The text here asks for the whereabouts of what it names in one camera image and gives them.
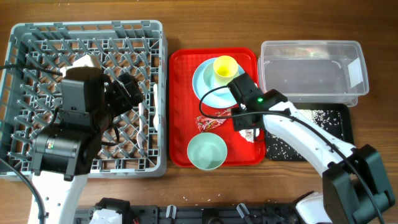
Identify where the white napkin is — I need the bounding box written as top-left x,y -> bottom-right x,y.
239,128 -> 260,143

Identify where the yellow plastic cup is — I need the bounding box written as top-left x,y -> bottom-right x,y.
213,55 -> 239,85

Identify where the red candy wrapper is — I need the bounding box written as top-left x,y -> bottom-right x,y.
195,109 -> 231,133

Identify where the green bowl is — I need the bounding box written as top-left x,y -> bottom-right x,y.
187,133 -> 228,171

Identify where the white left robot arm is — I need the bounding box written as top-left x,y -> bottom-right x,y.
29,67 -> 144,223

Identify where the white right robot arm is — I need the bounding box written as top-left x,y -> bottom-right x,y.
227,73 -> 396,223

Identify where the grey dishwasher rack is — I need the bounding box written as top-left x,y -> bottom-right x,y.
1,20 -> 167,180

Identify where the light blue plate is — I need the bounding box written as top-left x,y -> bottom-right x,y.
192,57 -> 244,108

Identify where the white plastic spoon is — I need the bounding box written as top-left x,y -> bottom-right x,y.
152,83 -> 159,131

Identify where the red plastic tray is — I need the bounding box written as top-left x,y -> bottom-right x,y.
167,47 -> 266,167

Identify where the clear plastic bin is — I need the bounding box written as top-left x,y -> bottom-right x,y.
257,40 -> 369,106

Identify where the black tray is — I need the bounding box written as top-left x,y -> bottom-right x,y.
266,103 -> 354,161

